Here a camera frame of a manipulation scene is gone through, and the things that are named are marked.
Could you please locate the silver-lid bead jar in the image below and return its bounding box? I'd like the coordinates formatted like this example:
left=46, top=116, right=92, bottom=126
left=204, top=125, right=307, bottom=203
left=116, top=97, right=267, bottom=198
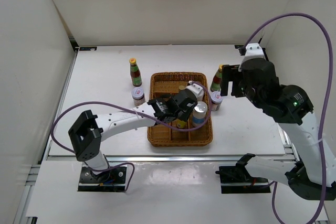
left=192, top=101, right=208, bottom=127

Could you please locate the white-lid brown jar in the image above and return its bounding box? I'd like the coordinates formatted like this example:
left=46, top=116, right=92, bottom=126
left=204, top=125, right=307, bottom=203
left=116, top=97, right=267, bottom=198
left=211, top=91, right=223, bottom=111
left=131, top=87, right=146, bottom=106

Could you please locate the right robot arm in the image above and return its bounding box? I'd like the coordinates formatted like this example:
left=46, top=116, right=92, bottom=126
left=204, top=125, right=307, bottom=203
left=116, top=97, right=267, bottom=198
left=220, top=58, right=335, bottom=201

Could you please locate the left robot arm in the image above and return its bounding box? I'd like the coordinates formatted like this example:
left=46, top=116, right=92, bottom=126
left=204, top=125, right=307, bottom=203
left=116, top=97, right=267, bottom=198
left=68, top=89, right=197, bottom=182

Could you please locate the wicker divided tray basket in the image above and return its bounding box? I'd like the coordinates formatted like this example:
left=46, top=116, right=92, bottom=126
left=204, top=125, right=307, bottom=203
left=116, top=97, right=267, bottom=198
left=147, top=72, right=213, bottom=147

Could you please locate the right red sauce bottle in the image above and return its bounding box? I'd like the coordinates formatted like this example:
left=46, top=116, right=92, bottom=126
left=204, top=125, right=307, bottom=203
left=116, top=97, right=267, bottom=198
left=210, top=65, right=223, bottom=92

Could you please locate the red sauce bottle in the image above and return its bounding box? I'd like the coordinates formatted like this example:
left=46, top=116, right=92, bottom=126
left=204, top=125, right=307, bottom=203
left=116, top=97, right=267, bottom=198
left=210, top=65, right=223, bottom=92
left=129, top=58, right=142, bottom=87

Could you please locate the right black table label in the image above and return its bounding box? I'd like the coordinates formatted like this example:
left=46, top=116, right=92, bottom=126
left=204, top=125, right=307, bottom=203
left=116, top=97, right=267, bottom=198
left=234, top=45, right=244, bottom=49

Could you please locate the black table label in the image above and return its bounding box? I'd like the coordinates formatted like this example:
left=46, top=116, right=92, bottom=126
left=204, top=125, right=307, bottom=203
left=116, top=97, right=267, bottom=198
left=79, top=47, right=97, bottom=51
left=234, top=45, right=244, bottom=49

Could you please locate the left red sauce bottle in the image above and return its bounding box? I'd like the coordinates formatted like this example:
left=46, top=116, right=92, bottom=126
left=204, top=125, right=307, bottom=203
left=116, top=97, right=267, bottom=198
left=129, top=58, right=142, bottom=87

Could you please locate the left black table label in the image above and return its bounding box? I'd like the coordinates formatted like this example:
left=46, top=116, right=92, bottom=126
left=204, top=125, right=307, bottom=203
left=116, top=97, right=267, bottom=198
left=79, top=47, right=97, bottom=51

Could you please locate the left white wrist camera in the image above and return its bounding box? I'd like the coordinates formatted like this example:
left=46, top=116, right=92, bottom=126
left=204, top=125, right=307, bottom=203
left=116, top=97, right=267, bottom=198
left=186, top=81, right=204, bottom=101

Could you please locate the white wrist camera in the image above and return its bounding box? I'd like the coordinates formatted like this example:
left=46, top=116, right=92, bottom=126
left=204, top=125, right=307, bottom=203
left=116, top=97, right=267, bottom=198
left=186, top=81, right=204, bottom=101
left=238, top=43, right=266, bottom=64

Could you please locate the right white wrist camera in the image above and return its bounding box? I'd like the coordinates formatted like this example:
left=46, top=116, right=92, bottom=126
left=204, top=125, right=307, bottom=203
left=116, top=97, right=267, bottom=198
left=238, top=43, right=266, bottom=64

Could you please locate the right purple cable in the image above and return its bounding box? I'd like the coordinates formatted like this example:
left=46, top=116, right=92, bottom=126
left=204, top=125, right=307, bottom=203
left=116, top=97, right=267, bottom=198
left=243, top=13, right=331, bottom=224

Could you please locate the aluminium front rail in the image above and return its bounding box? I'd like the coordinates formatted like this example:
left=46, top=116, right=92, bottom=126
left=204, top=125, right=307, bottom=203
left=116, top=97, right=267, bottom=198
left=26, top=154, right=287, bottom=183

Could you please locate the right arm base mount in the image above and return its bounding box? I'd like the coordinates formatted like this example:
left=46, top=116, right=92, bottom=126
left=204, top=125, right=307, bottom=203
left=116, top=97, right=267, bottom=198
left=215, top=153, right=274, bottom=194

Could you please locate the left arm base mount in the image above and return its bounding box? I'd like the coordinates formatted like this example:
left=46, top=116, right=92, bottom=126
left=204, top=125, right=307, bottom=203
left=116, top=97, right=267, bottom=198
left=77, top=162, right=135, bottom=193

